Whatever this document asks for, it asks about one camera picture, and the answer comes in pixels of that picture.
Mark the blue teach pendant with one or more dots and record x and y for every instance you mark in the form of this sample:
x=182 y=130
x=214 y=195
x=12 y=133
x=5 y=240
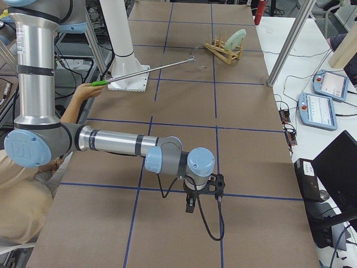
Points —
x=317 y=111
x=331 y=84

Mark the red cylinder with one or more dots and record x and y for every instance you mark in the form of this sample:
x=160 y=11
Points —
x=260 y=11

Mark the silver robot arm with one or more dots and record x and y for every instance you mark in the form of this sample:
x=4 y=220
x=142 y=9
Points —
x=40 y=136

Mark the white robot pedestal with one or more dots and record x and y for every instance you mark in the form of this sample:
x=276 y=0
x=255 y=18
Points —
x=125 y=61

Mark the aluminium frame post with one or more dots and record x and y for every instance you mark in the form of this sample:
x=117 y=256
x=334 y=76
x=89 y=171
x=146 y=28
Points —
x=293 y=34

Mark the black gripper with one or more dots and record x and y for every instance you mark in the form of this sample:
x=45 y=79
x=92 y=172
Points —
x=191 y=193

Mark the black monitor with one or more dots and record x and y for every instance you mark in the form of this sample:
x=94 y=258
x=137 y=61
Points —
x=335 y=166

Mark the black computer box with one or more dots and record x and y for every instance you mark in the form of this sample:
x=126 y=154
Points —
x=326 y=225

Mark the person's bare hand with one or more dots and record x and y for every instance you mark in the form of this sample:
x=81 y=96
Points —
x=86 y=91

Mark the person in beige clothes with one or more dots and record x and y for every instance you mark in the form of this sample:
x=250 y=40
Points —
x=25 y=199

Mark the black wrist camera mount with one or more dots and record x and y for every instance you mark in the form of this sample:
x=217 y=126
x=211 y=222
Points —
x=216 y=185

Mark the wooden dish rack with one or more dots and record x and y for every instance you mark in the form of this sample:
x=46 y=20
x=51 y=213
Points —
x=217 y=48

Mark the green handled reacher grabber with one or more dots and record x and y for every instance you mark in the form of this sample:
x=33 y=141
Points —
x=191 y=59

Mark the light green plate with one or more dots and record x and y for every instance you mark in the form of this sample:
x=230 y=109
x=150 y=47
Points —
x=235 y=40

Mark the near blue teach pendant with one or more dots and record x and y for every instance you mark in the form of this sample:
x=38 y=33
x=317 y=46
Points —
x=317 y=111

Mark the far blue teach pendant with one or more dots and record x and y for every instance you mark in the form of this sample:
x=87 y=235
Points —
x=331 y=84

